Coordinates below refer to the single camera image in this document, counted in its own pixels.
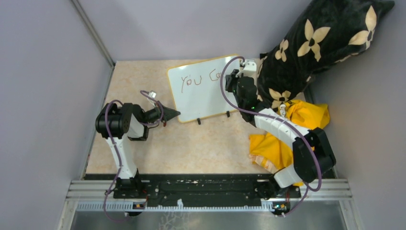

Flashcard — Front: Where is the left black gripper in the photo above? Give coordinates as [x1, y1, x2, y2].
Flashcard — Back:
[141, 101, 180, 126]

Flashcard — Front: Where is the yellow framed whiteboard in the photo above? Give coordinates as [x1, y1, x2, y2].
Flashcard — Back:
[167, 55, 236, 123]

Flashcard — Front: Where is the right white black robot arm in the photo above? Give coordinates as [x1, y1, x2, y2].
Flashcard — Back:
[220, 69, 337, 197]

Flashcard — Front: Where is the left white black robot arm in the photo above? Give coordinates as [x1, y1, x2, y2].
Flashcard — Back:
[95, 102, 181, 199]

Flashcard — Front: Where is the yellow cloth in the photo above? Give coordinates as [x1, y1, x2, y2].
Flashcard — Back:
[249, 100, 330, 188]

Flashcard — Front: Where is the black floral pillow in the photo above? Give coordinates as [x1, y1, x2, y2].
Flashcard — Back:
[257, 0, 395, 110]

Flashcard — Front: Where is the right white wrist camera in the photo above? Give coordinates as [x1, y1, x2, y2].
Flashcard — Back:
[238, 59, 257, 77]

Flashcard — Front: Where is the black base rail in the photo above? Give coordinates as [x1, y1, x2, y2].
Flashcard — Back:
[84, 172, 302, 208]

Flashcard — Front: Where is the aluminium corner post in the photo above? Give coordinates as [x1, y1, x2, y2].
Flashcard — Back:
[69, 0, 115, 68]

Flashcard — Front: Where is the white toothed cable strip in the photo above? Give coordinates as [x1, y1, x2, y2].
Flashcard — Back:
[76, 199, 275, 212]

